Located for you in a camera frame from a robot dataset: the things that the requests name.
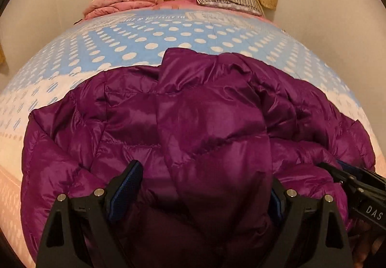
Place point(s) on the person's right hand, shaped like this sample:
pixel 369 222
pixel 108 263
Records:
pixel 368 247

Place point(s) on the purple puffer jacket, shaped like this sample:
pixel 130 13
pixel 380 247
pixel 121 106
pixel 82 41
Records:
pixel 196 120

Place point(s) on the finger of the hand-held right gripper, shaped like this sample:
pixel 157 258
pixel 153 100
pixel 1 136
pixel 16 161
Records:
pixel 351 169
pixel 346 177

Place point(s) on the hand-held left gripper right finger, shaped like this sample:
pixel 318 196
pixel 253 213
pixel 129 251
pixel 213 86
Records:
pixel 276 204

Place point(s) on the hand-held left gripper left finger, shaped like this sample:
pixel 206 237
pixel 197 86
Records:
pixel 126 192

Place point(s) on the bed with polka-dot sheet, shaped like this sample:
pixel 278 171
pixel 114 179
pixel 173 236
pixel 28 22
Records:
pixel 120 45

